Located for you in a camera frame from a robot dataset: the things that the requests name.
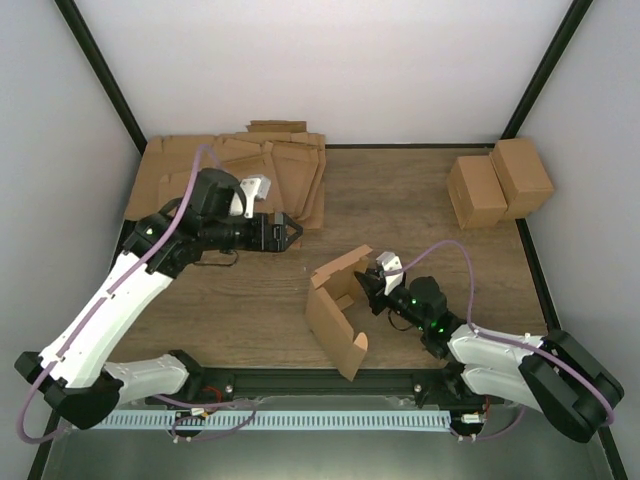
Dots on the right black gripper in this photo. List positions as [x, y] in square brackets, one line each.
[375, 295]

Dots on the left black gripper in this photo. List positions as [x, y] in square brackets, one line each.
[278, 243]

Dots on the cardboard box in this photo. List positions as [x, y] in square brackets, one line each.
[475, 192]
[334, 288]
[524, 181]

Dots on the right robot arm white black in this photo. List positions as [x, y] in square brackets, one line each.
[552, 374]

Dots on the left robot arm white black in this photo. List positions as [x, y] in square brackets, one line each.
[74, 373]

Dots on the stack of flat cardboard blanks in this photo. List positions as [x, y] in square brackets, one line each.
[293, 159]

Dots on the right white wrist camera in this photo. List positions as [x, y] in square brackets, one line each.
[390, 270]

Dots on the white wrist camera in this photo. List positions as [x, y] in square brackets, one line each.
[390, 270]
[250, 190]

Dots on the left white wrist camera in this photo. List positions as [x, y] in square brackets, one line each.
[250, 190]

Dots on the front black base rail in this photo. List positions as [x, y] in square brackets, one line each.
[430, 386]

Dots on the light blue slotted cable duct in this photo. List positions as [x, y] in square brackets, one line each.
[419, 420]

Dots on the black aluminium frame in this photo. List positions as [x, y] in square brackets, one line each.
[570, 23]

